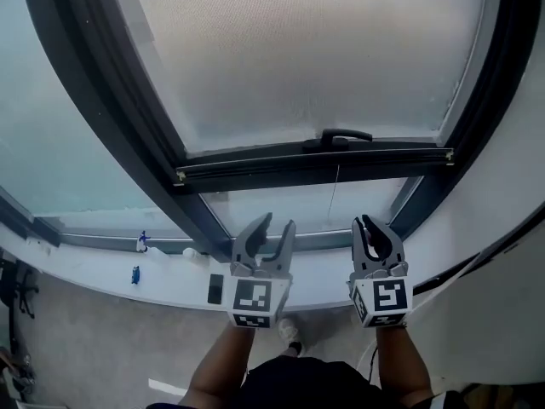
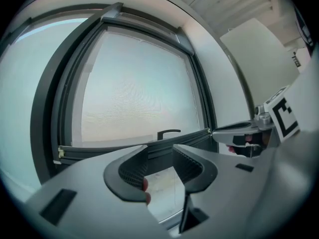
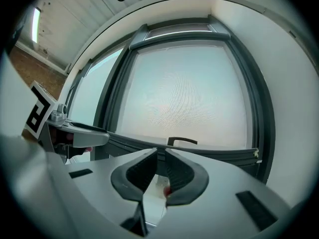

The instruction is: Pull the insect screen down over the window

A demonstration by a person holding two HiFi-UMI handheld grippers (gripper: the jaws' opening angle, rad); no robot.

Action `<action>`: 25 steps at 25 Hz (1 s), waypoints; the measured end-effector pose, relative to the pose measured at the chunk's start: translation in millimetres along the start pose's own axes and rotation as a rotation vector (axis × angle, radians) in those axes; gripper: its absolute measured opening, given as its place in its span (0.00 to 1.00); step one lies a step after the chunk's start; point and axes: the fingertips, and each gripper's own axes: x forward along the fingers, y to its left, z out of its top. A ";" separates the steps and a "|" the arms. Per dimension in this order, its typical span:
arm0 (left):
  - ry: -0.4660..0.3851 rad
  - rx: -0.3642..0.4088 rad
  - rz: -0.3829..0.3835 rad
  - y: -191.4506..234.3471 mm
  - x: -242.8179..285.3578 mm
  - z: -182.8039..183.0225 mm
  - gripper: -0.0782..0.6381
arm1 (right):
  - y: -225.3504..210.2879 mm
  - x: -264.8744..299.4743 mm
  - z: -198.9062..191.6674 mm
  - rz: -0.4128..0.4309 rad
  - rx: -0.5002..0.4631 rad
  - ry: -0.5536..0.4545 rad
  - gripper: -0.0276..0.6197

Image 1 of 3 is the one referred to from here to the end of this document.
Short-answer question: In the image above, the person's black clothing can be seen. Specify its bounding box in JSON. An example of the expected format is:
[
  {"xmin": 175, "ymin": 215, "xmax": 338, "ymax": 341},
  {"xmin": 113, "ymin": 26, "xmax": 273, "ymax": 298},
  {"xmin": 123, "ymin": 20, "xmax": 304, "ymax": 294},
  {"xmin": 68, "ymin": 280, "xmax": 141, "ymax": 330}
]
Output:
[{"xmin": 146, "ymin": 354, "xmax": 461, "ymax": 409}]

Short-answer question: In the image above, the black window handle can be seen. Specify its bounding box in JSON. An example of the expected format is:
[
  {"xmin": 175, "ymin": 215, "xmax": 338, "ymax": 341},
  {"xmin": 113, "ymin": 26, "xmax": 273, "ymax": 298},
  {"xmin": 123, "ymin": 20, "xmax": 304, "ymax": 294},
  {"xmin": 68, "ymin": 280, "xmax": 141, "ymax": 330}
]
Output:
[{"xmin": 302, "ymin": 129, "xmax": 374, "ymax": 153}]

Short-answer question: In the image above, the white partition panel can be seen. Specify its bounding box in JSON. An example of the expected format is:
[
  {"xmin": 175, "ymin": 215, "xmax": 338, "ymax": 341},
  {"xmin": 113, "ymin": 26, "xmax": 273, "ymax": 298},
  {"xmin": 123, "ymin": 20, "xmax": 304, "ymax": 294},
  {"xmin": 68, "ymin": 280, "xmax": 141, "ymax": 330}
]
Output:
[{"xmin": 408, "ymin": 202, "xmax": 545, "ymax": 387}]

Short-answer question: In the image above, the person's left forearm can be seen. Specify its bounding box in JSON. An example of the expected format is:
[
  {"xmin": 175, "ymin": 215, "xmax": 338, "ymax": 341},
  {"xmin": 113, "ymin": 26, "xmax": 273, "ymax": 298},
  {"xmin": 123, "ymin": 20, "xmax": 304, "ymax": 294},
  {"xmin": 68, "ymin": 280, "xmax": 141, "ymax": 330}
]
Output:
[{"xmin": 178, "ymin": 324, "xmax": 256, "ymax": 409}]

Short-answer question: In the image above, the clear spray bottle blue trigger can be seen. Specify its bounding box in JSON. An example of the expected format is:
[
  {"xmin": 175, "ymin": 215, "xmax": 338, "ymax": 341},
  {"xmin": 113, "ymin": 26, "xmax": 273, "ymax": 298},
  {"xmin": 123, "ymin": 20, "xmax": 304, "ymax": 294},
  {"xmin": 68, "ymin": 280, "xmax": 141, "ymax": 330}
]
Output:
[{"xmin": 135, "ymin": 229, "xmax": 165, "ymax": 264}]

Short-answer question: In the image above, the person's white shoe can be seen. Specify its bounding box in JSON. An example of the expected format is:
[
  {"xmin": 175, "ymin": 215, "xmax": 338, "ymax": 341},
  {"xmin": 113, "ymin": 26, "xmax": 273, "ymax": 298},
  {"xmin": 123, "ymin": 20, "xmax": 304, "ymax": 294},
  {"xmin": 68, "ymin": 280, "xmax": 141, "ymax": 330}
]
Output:
[{"xmin": 278, "ymin": 317, "xmax": 300, "ymax": 345}]

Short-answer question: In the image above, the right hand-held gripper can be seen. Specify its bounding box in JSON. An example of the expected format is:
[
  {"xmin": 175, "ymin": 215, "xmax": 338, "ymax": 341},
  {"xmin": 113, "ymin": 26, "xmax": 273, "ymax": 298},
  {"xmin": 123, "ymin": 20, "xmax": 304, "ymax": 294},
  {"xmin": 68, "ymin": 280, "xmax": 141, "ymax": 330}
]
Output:
[{"xmin": 347, "ymin": 214, "xmax": 414, "ymax": 329}]

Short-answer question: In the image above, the white floor tape strip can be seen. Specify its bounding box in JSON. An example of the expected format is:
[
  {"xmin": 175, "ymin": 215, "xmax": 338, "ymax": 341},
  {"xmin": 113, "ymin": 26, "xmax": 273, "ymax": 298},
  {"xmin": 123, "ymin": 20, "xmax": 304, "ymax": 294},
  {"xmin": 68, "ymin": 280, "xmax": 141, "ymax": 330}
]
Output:
[{"xmin": 147, "ymin": 377, "xmax": 189, "ymax": 398}]

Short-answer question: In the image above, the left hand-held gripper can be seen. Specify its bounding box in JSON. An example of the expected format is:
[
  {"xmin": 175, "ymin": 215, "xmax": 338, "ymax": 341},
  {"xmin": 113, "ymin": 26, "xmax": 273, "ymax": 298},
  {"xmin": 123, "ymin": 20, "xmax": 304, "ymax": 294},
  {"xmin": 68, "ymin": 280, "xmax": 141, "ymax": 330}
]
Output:
[{"xmin": 227, "ymin": 211, "xmax": 297, "ymax": 330}]

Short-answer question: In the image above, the small white bottle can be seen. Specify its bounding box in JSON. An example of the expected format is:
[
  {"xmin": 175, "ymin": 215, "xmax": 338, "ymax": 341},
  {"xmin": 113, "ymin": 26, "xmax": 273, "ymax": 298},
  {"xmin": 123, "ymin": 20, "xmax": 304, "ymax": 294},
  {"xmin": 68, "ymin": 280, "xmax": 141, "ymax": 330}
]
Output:
[{"xmin": 182, "ymin": 247, "xmax": 210, "ymax": 264}]

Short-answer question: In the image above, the dark window frame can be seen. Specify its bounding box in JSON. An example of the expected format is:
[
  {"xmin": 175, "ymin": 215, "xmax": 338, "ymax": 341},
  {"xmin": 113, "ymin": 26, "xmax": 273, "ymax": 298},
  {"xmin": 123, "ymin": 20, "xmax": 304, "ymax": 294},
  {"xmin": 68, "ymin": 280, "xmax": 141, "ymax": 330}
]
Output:
[{"xmin": 0, "ymin": 0, "xmax": 545, "ymax": 266}]

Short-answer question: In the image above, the thin pull cord with weight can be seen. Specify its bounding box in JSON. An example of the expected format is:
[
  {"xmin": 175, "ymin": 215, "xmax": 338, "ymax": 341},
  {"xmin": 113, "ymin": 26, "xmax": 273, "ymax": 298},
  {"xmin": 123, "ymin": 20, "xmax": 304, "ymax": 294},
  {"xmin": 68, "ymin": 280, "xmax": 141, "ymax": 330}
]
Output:
[{"xmin": 326, "ymin": 164, "xmax": 341, "ymax": 230}]

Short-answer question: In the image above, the black phone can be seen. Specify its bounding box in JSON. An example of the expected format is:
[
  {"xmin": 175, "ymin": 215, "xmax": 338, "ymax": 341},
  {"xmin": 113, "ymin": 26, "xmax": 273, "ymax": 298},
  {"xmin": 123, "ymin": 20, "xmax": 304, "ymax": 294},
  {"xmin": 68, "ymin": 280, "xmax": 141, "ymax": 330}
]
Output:
[{"xmin": 207, "ymin": 273, "xmax": 225, "ymax": 306}]

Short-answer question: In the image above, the white cable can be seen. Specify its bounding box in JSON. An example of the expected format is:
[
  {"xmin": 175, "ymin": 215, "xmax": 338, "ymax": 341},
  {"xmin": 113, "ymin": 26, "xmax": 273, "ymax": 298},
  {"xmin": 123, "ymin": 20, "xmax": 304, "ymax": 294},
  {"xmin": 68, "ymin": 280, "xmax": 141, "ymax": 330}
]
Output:
[{"xmin": 359, "ymin": 251, "xmax": 482, "ymax": 383}]

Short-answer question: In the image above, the person's right forearm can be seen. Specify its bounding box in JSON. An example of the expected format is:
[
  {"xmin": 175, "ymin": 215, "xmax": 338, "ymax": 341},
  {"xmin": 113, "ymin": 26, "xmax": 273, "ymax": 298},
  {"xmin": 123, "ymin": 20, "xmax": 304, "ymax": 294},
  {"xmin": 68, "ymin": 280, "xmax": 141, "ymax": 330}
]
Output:
[{"xmin": 376, "ymin": 325, "xmax": 435, "ymax": 409}]

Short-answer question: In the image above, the black office chair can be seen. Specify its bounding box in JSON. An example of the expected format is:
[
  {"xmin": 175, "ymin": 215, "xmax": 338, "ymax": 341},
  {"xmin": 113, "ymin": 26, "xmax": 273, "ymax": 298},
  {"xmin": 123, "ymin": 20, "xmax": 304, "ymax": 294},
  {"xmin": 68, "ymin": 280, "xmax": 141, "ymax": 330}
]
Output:
[{"xmin": 0, "ymin": 249, "xmax": 42, "ymax": 320}]

